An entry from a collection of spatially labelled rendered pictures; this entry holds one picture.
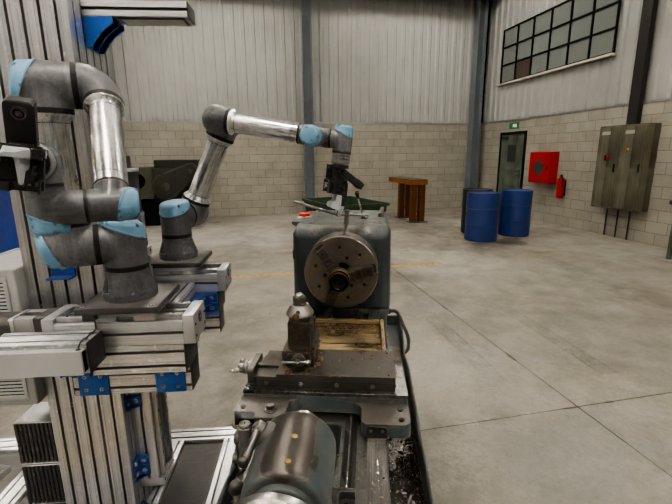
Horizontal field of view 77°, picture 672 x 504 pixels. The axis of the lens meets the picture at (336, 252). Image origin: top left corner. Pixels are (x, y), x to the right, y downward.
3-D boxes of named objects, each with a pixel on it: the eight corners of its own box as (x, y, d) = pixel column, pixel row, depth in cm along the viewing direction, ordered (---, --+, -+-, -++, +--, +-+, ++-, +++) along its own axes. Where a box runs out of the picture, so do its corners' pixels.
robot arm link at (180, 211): (155, 235, 167) (151, 201, 164) (172, 229, 180) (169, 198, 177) (183, 236, 166) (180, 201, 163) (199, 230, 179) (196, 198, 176)
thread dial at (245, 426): (242, 449, 114) (239, 417, 112) (255, 450, 114) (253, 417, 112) (237, 459, 110) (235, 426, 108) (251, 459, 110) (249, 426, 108)
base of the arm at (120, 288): (92, 304, 119) (87, 270, 116) (116, 288, 133) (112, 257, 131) (147, 302, 120) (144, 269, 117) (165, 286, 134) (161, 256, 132)
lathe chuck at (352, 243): (304, 296, 191) (310, 229, 184) (373, 305, 189) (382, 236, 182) (301, 303, 182) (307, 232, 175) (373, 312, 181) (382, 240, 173)
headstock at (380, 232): (307, 272, 258) (306, 209, 249) (385, 273, 254) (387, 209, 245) (289, 307, 200) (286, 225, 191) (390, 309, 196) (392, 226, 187)
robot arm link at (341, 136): (334, 124, 171) (355, 126, 170) (331, 152, 173) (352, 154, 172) (331, 123, 163) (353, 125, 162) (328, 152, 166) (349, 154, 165)
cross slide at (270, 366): (259, 360, 135) (258, 347, 134) (392, 364, 132) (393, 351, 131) (243, 388, 119) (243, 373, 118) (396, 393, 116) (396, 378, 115)
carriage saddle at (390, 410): (260, 374, 138) (259, 357, 137) (402, 379, 135) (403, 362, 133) (230, 432, 109) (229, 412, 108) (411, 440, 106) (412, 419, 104)
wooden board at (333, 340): (297, 326, 177) (297, 317, 177) (383, 328, 175) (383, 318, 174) (283, 359, 148) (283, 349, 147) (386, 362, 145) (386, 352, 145)
